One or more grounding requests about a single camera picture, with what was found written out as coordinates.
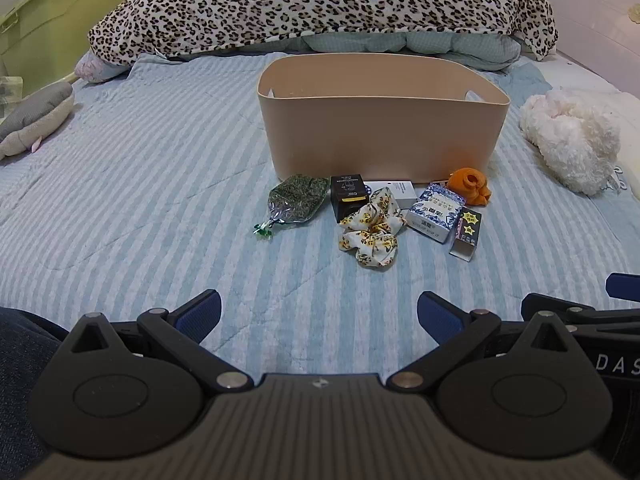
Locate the orange plush toy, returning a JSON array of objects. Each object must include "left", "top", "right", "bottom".
[{"left": 446, "top": 167, "right": 492, "bottom": 207}]

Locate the floral fabric scrunchie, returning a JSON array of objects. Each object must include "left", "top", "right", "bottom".
[{"left": 337, "top": 186, "right": 407, "bottom": 268}]

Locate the light blue pillow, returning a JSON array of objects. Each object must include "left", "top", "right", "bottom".
[{"left": 220, "top": 29, "right": 523, "bottom": 75}]

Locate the green plastic storage bin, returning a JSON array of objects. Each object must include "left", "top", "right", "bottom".
[{"left": 0, "top": 0, "right": 131, "bottom": 98}]

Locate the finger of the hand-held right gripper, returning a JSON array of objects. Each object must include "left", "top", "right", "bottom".
[
  {"left": 605, "top": 273, "right": 640, "bottom": 304},
  {"left": 520, "top": 293, "right": 640, "bottom": 328}
]

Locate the white headboard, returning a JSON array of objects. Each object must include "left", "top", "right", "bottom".
[{"left": 530, "top": 0, "right": 640, "bottom": 93}]

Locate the white fluffy plush toy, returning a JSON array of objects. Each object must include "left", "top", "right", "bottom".
[{"left": 518, "top": 88, "right": 622, "bottom": 197}]

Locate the white flat box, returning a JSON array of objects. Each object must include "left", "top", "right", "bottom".
[{"left": 363, "top": 180, "right": 418, "bottom": 210}]

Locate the blue white patterned box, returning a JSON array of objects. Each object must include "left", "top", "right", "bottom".
[{"left": 404, "top": 182, "right": 467, "bottom": 244}]

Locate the bag of dried herbs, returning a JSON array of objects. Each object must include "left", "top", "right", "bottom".
[{"left": 253, "top": 173, "right": 331, "bottom": 242}]

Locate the person's leg in dark jeans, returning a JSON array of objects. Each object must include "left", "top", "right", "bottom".
[{"left": 0, "top": 307, "right": 70, "bottom": 480}]

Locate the grey plush toy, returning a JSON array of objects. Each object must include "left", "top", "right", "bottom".
[{"left": 0, "top": 81, "right": 76, "bottom": 160}]

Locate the black box with yellow stars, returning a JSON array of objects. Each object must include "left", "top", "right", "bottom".
[{"left": 448, "top": 206, "right": 484, "bottom": 263}]

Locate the leopard print blanket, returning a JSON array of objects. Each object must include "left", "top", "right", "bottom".
[{"left": 87, "top": 0, "right": 559, "bottom": 67}]

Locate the beige storage basket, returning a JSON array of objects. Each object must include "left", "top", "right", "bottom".
[{"left": 256, "top": 53, "right": 511, "bottom": 186}]

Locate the pink floral cloth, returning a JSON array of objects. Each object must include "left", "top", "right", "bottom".
[{"left": 74, "top": 51, "right": 132, "bottom": 84}]

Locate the blue striped bed blanket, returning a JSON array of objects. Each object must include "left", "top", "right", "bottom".
[{"left": 0, "top": 51, "right": 640, "bottom": 391}]

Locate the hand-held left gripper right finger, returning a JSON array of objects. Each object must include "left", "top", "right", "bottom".
[{"left": 386, "top": 290, "right": 577, "bottom": 394}]

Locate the small black box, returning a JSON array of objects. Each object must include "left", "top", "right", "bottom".
[{"left": 330, "top": 173, "right": 372, "bottom": 222}]

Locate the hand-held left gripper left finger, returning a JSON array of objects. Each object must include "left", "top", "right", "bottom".
[{"left": 67, "top": 289, "right": 253, "bottom": 394}]

